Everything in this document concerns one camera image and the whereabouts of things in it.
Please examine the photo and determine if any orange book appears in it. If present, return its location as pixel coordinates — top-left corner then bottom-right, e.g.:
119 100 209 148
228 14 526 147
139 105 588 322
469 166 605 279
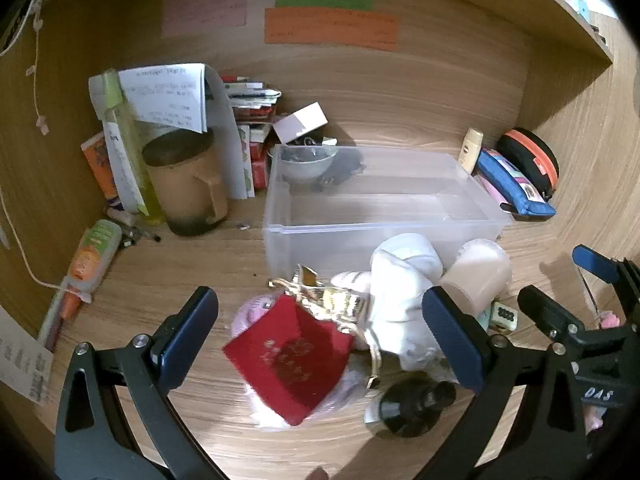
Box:
81 132 122 202

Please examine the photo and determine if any white handwritten paper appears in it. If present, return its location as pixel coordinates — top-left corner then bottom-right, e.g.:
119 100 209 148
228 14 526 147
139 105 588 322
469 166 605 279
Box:
0 305 54 406

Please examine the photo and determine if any white cable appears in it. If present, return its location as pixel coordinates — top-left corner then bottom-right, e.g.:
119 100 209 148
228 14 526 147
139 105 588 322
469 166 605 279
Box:
0 187 73 292

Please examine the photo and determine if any pink flat pouch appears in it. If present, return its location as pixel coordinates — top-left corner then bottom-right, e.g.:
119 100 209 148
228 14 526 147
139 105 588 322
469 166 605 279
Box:
472 172 507 207

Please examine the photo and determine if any small white box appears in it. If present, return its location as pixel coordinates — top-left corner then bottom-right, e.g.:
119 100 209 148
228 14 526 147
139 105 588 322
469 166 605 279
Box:
272 101 329 145

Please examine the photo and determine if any cream tube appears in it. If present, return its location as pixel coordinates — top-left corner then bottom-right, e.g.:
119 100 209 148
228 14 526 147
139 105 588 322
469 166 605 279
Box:
458 127 485 176

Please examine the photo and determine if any brown ceramic mug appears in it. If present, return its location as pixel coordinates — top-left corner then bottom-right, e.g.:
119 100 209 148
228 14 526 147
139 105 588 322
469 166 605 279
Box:
141 127 230 237

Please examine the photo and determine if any gold keychain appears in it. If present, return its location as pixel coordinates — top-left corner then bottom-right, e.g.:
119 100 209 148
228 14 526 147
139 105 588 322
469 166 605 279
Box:
270 264 386 391

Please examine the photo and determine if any white cord with tags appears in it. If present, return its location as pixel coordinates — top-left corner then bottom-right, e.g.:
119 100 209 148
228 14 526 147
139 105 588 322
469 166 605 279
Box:
0 0 57 137

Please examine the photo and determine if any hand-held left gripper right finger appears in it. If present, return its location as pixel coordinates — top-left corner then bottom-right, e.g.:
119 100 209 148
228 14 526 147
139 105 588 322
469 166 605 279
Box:
421 285 588 480

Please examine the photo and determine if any white printed paper sheet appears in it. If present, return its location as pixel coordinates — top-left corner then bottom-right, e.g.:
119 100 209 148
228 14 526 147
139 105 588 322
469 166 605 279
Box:
117 63 209 134

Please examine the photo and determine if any orange and green tube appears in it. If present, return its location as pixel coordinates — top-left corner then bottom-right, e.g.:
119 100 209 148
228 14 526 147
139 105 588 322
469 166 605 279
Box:
60 219 124 319

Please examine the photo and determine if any stack of books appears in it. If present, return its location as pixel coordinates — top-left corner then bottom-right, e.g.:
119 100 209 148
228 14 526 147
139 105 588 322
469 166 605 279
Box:
220 75 284 192

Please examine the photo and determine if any dark glass bottle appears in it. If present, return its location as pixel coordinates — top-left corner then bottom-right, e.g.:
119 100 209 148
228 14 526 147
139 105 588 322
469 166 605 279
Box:
377 377 458 438

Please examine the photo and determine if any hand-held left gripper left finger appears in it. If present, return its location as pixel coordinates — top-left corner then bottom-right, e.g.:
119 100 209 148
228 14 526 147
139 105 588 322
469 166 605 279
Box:
54 286 221 480

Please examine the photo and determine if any red envelope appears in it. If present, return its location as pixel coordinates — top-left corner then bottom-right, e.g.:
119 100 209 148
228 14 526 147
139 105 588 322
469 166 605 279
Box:
222 294 357 427

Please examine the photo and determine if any grey bowl of clips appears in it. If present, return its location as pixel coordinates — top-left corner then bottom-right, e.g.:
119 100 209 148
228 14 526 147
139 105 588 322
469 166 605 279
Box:
277 144 339 186

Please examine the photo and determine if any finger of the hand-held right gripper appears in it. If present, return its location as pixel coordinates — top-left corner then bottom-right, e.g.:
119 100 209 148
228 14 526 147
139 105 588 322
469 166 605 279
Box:
572 245 640 323
517 285 587 346

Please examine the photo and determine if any long white paper strip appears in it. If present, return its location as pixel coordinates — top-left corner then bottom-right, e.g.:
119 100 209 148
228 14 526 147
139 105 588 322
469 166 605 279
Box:
202 65 249 200

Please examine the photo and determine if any blue pencil case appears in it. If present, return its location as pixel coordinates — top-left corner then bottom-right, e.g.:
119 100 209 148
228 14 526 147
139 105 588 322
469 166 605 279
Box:
475 148 557 222

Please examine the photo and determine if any white plastic cup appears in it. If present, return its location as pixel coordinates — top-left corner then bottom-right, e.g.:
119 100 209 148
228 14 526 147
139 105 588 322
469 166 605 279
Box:
440 238 513 316

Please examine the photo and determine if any orange paper note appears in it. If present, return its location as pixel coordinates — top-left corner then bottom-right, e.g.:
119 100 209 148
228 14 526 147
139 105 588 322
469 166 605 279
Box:
264 8 399 52

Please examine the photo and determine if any black and orange round case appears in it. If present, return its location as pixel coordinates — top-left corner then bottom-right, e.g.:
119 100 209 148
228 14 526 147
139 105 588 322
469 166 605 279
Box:
496 128 560 202

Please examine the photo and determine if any clear plastic container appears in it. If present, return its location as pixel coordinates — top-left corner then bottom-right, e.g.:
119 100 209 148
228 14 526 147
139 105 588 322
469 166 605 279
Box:
263 144 513 281

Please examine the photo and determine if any pink paper note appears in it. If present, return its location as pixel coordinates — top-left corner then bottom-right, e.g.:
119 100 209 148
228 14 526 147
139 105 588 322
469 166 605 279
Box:
162 0 248 36

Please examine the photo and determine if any pink round lid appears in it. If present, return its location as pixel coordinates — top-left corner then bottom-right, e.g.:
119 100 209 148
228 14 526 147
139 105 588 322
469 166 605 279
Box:
231 294 281 342

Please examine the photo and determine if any white plush toy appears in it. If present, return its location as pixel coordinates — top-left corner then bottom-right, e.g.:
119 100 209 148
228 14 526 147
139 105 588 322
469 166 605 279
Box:
332 233 451 372

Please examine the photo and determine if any yellow-green clear bottle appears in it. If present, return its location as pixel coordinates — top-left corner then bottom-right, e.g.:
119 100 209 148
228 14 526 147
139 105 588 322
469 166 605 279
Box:
101 70 167 226

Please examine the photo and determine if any green paper note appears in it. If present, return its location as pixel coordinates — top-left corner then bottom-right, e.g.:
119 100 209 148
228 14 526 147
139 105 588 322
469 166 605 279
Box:
275 0 374 11

